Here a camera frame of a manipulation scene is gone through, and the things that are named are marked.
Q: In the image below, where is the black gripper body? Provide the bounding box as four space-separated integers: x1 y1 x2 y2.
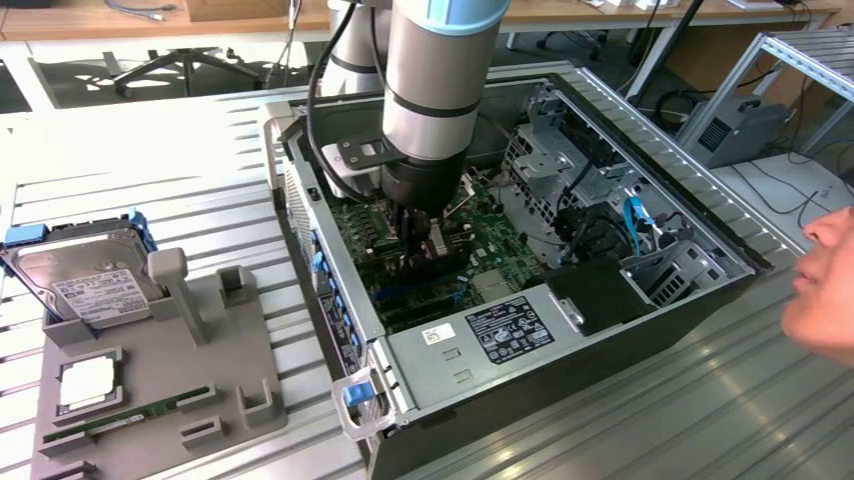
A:
378 148 472 219

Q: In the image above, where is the graphics card with metal bracket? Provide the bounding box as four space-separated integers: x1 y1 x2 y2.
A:
382 242 472 297

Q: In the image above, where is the metal socket cover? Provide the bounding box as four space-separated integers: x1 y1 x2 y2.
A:
456 167 488 214

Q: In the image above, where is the green motherboard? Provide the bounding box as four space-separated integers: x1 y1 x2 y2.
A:
324 162 559 335

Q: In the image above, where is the silver chipset heatsink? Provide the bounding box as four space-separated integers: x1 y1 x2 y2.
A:
469 277 521 304

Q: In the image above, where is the silver drive cage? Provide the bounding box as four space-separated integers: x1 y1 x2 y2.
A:
499 122 645 261

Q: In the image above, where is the black plastic shroud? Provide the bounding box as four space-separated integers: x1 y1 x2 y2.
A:
543 257 659 336

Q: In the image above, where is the silver power supply unit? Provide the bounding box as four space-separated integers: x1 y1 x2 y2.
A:
382 287 592 414

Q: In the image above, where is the silver disk bay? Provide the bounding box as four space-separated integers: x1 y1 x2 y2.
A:
616 239 719 309

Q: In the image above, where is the open black PC case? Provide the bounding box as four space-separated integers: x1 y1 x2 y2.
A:
262 62 775 480

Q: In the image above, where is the long wooden desk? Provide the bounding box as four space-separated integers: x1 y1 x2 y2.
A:
496 0 841 36

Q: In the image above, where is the black office chair base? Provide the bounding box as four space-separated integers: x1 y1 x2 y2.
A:
109 47 261 99

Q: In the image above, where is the grey parts rack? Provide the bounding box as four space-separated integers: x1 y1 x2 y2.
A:
29 247 292 480

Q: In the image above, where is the grey machine box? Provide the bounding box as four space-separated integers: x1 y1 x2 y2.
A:
692 97 792 169

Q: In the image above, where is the green RAM stick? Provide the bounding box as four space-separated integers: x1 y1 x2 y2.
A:
42 387 212 444

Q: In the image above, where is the silver CPU chip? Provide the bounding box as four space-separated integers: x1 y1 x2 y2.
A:
57 357 120 409

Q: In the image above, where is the person's head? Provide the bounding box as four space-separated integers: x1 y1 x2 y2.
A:
779 202 854 361

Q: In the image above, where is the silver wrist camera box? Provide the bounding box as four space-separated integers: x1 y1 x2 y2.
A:
318 137 401 199

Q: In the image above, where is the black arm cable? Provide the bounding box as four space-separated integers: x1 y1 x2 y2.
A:
304 0 374 201

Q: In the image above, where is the black wire bundle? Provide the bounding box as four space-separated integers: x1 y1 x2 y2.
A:
556 207 632 261

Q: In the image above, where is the blue disk wire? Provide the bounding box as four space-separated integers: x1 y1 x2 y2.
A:
621 196 653 259

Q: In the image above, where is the hard disk with blue bracket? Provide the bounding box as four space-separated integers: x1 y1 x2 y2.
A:
0 212 161 331

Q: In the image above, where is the aluminium frame rack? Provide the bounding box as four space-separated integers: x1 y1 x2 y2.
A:
672 27 854 156

